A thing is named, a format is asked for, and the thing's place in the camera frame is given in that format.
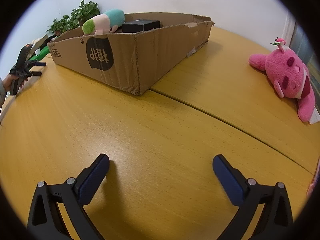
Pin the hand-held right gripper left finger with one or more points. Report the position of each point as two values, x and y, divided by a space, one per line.
95 177

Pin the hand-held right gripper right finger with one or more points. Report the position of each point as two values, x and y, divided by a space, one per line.
228 180

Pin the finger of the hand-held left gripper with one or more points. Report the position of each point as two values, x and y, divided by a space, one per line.
35 73
37 64

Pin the brown cardboard box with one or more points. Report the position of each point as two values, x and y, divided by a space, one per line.
125 60

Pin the person's left forearm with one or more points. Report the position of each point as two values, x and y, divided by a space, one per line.
1 95

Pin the wooden desktop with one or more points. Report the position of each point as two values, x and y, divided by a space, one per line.
150 130

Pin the person's left hand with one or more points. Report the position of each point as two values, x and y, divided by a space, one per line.
6 83

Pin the green bag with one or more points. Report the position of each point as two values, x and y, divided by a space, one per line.
42 53

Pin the green potted plant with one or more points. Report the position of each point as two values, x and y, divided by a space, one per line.
82 13

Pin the teal and pink plush toy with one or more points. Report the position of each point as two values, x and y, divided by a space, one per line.
105 21

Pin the pink object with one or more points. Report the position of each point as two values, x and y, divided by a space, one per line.
313 183

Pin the white paper sheet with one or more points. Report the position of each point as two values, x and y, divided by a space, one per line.
315 118

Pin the small black box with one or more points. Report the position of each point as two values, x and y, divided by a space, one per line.
140 26

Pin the pink plush bear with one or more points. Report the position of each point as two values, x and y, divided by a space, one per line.
287 72

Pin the grey door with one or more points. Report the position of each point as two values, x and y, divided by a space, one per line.
303 47

